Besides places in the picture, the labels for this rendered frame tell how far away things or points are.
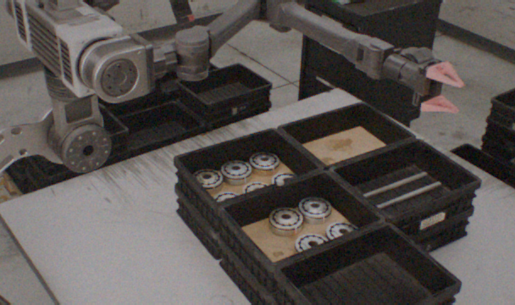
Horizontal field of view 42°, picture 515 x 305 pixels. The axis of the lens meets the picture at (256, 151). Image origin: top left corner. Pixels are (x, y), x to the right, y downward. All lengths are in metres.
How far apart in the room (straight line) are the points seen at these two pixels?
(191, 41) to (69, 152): 0.49
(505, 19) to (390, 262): 3.70
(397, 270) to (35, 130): 1.08
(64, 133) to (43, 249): 0.52
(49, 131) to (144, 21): 3.40
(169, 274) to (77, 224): 0.40
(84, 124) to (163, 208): 0.60
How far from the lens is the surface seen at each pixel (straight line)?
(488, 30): 5.59
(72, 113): 1.86
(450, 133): 4.36
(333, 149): 2.45
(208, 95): 3.49
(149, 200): 2.39
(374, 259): 2.00
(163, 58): 1.57
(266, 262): 1.80
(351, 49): 1.69
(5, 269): 3.29
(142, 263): 2.14
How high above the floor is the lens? 2.13
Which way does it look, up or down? 33 degrees down
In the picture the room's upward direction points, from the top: 2 degrees clockwise
